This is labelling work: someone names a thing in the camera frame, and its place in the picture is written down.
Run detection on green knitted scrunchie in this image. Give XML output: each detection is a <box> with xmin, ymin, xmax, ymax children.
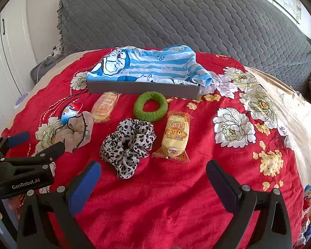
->
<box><xmin>133</xmin><ymin>91</ymin><xmax>169</xmax><ymax>122</ymax></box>

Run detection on orange snack packet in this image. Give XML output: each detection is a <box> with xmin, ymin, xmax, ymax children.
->
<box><xmin>91</xmin><ymin>91</ymin><xmax>121</xmax><ymax>123</ymax></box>

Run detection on red floral blanket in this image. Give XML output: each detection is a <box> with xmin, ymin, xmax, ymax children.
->
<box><xmin>0</xmin><ymin>48</ymin><xmax>305</xmax><ymax>249</ymax></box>

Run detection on yellow bread packet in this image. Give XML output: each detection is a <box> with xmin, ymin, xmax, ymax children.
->
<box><xmin>152</xmin><ymin>110</ymin><xmax>194</xmax><ymax>163</ymax></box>

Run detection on grey nightstand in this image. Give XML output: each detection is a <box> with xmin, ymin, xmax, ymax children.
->
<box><xmin>30</xmin><ymin>62</ymin><xmax>52</xmax><ymax>86</ymax></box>

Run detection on white wardrobe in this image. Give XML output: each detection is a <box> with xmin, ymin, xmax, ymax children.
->
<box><xmin>0</xmin><ymin>5</ymin><xmax>37</xmax><ymax>130</ymax></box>

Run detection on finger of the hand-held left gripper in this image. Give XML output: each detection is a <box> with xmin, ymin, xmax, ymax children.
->
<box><xmin>1</xmin><ymin>141</ymin><xmax>66</xmax><ymax>167</ymax></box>
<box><xmin>0</xmin><ymin>132</ymin><xmax>31</xmax><ymax>161</ymax></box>

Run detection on red white blue toy egg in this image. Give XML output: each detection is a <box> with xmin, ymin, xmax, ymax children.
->
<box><xmin>61</xmin><ymin>101</ymin><xmax>83</xmax><ymax>125</ymax></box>

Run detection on beige sheer scrunchie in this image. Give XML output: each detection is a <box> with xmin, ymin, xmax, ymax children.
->
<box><xmin>56</xmin><ymin>111</ymin><xmax>94</xmax><ymax>153</ymax></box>

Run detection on leopard print scrunchie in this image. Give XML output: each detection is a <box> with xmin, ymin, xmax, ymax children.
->
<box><xmin>100</xmin><ymin>118</ymin><xmax>157</xmax><ymax>179</ymax></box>

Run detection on pile of snack packets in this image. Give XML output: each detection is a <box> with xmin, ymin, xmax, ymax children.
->
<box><xmin>299</xmin><ymin>184</ymin><xmax>311</xmax><ymax>247</ymax></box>

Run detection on purple and white container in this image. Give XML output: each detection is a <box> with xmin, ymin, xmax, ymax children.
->
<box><xmin>13</xmin><ymin>92</ymin><xmax>30</xmax><ymax>111</ymax></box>

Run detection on blue striped cartoon cloth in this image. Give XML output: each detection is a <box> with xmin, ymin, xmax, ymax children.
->
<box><xmin>86</xmin><ymin>45</ymin><xmax>213</xmax><ymax>87</ymax></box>

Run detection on grey quilted headboard cover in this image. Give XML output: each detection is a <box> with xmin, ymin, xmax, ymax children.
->
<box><xmin>57</xmin><ymin>0</ymin><xmax>311</xmax><ymax>94</ymax></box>

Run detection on small items on nightstand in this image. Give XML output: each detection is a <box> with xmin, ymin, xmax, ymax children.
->
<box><xmin>50</xmin><ymin>45</ymin><xmax>64</xmax><ymax>57</ymax></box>

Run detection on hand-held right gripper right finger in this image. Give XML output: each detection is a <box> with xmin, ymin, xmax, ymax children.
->
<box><xmin>206</xmin><ymin>160</ymin><xmax>293</xmax><ymax>249</ymax></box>

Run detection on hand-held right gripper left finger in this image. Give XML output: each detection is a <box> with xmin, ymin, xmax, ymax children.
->
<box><xmin>17</xmin><ymin>161</ymin><xmax>102</xmax><ymax>249</ymax></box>

